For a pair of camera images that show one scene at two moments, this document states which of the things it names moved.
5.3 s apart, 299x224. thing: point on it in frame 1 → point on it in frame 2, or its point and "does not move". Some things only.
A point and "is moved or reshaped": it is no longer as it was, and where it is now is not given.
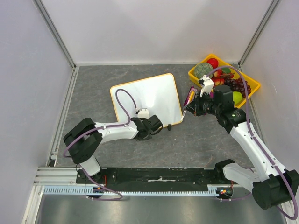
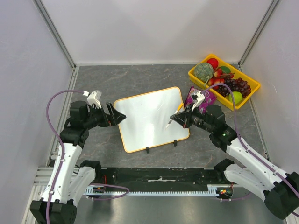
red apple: (213, 61) does not move
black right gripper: (197, 106) → (187, 117)
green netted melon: (202, 69) does not move
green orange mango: (226, 70) does not move
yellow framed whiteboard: (158, 94) is moved or reshaped
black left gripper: (140, 139) → (110, 120)
